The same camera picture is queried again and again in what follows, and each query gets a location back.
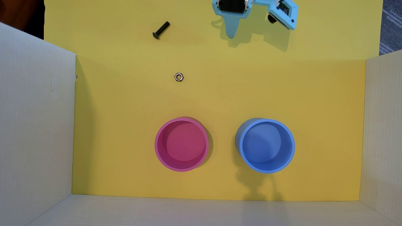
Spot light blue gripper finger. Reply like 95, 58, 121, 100
224, 16, 242, 40

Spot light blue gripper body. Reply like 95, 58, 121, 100
212, 0, 254, 19

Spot black bolt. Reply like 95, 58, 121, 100
152, 21, 171, 40

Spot blue round box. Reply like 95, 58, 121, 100
235, 118, 296, 174

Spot pink round box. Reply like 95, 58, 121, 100
154, 117, 210, 172

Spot yellow paper mat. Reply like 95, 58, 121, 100
44, 0, 384, 201

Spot brown wooden furniture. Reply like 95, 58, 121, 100
0, 0, 38, 32

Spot white corrugated board enclosure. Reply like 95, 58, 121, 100
0, 22, 402, 226

